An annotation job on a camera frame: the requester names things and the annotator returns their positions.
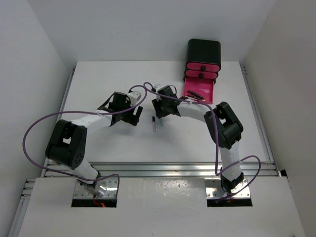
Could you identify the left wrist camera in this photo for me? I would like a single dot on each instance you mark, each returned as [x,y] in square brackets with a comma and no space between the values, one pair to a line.
[134,97]

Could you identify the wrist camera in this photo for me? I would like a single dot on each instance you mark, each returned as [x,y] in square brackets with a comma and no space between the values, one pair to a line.
[134,97]
[156,88]

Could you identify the light blue mascara tube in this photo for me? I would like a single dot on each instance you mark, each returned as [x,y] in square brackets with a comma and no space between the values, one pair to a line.
[161,122]

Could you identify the pink bottom drawer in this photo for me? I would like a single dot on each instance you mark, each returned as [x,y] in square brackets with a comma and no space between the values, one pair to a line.
[204,87]

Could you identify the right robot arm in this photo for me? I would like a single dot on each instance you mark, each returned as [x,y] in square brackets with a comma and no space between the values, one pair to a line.
[223,125]

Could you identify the black gold mascara tube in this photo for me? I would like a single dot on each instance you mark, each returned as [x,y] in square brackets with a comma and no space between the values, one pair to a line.
[195,94]

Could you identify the pink drawer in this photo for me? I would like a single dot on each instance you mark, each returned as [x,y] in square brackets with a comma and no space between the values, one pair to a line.
[204,87]
[203,67]
[201,75]

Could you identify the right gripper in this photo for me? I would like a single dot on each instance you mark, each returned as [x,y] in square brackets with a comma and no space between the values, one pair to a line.
[157,102]

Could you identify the aluminium front rail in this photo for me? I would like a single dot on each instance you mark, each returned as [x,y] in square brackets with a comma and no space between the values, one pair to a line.
[160,169]

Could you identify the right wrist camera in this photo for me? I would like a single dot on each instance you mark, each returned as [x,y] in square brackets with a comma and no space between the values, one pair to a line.
[156,88]

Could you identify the clear lip gloss tube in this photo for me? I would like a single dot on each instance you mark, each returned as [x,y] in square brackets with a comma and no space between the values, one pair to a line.
[154,123]

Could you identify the pink top drawer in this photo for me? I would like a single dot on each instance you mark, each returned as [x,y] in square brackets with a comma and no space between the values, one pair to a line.
[203,67]

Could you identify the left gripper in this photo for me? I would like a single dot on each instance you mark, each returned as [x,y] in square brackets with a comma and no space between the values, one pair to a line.
[132,118]

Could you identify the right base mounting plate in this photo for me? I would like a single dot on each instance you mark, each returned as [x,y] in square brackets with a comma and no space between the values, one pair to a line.
[214,189]

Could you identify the black drawer cabinet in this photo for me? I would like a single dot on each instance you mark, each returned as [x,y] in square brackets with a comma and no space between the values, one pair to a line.
[203,51]

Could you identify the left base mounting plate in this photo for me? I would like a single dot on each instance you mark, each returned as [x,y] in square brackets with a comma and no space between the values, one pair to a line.
[104,189]

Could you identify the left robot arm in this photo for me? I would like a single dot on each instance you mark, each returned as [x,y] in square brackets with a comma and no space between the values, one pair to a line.
[68,140]

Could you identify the base mounting plate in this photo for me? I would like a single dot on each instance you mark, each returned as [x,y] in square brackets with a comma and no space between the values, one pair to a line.
[214,189]
[104,189]

